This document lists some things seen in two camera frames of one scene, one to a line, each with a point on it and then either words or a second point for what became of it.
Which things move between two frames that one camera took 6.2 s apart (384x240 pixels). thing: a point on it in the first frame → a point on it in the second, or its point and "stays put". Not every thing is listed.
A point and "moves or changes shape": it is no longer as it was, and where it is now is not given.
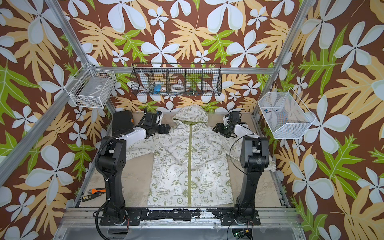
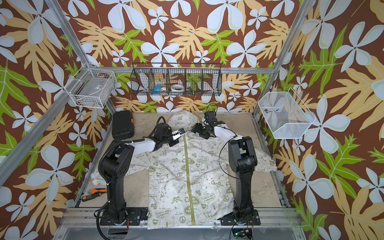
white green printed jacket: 193,164 moves or changes shape
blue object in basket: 157,88 stays put
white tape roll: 177,88 stays put
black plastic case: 123,121 stays put
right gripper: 219,127 → 197,128
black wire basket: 177,79 stays put
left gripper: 163,128 → 170,131
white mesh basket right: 286,116 stays put
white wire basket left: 91,86 stays put
